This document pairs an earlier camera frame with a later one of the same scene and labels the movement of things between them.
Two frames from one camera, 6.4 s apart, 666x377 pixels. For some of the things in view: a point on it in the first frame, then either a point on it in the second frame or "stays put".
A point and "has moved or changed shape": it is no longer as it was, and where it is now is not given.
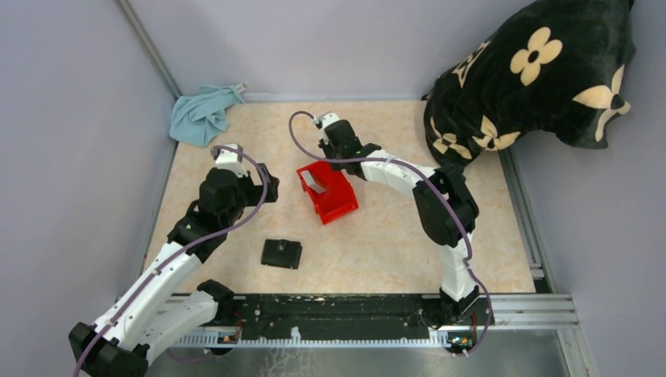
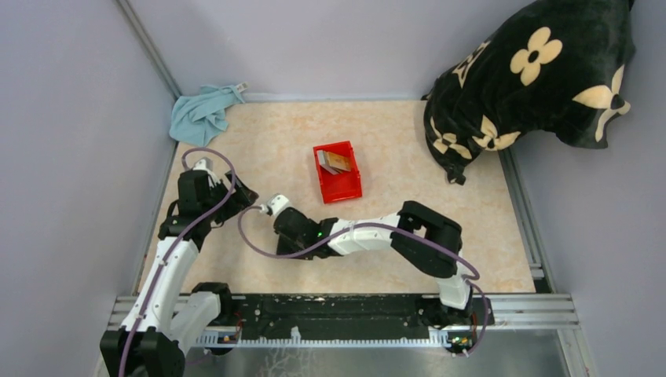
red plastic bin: (338, 196) has moved or changed shape
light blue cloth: (197, 118) stays put
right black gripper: (326, 147) to (296, 246)
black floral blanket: (556, 65) stays put
